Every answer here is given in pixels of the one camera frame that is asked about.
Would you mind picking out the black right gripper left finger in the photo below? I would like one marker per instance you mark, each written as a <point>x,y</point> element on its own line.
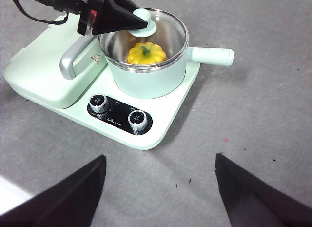
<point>61,207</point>

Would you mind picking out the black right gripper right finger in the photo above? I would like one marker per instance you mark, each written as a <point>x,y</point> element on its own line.
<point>256,205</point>

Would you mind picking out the mint green breakfast machine base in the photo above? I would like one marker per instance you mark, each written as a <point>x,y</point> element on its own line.
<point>165,109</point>

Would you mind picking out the glass lid with mint knob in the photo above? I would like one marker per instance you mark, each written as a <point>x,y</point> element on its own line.
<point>143,14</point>

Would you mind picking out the mint green steamer pot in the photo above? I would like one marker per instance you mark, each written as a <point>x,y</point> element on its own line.
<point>146,83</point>

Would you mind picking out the mint green griddle cover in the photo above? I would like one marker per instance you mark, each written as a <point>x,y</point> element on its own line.
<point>41,73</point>

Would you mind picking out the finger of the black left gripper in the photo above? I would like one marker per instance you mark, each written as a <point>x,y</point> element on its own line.
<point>125,0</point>
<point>114,19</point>

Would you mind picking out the yellow toy pumpkin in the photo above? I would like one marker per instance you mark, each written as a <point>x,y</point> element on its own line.
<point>153,56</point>

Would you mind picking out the silver control knob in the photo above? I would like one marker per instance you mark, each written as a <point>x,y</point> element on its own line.
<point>137,120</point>
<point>98,102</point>

